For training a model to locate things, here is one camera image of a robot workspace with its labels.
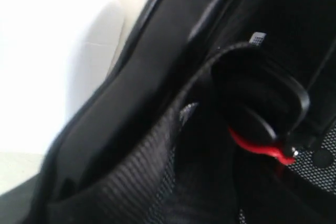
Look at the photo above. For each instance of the black motorcycle helmet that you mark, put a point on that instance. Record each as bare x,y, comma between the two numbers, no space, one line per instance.
217,111

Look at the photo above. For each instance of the white mannequin head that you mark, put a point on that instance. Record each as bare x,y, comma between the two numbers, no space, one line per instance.
54,55

